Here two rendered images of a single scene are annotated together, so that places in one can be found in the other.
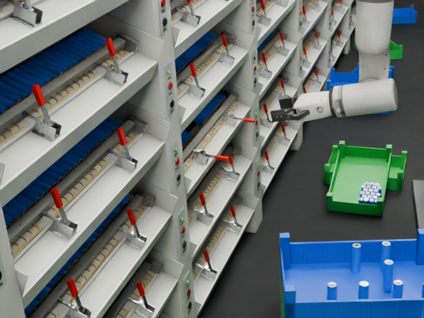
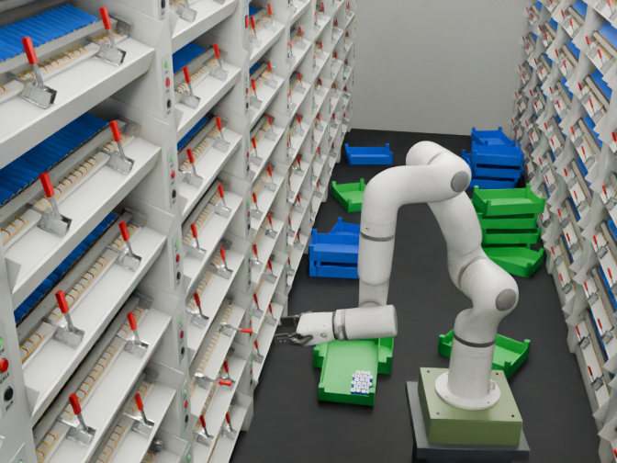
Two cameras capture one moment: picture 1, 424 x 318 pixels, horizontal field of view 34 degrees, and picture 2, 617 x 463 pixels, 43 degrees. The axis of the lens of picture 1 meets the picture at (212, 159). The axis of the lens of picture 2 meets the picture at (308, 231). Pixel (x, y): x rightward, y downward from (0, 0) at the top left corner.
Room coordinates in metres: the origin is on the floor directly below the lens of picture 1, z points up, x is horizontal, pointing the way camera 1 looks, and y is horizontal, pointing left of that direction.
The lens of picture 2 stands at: (-0.02, 0.13, 1.74)
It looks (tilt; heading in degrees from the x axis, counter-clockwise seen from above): 25 degrees down; 348
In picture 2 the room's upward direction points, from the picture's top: 1 degrees clockwise
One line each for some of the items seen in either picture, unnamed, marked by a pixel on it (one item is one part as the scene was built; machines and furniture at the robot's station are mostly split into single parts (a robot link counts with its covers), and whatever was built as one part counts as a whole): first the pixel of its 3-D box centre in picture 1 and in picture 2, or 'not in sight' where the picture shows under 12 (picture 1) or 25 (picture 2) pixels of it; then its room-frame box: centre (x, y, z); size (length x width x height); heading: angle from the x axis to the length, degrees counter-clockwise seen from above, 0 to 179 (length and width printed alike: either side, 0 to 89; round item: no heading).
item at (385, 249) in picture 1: (385, 255); not in sight; (1.19, -0.34, 0.52); 0.02 x 0.02 x 0.06
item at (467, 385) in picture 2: not in sight; (470, 364); (1.76, -0.75, 0.46); 0.19 x 0.19 x 0.18
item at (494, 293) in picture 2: not in sight; (486, 304); (1.73, -0.75, 0.67); 0.19 x 0.12 x 0.24; 8
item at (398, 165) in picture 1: (365, 166); (354, 347); (2.52, -0.62, 0.04); 0.30 x 0.20 x 0.08; 70
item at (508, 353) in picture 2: not in sight; (483, 346); (2.43, -1.13, 0.04); 0.30 x 0.20 x 0.08; 41
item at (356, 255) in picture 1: (356, 257); not in sight; (1.19, -0.28, 0.52); 0.02 x 0.02 x 0.06
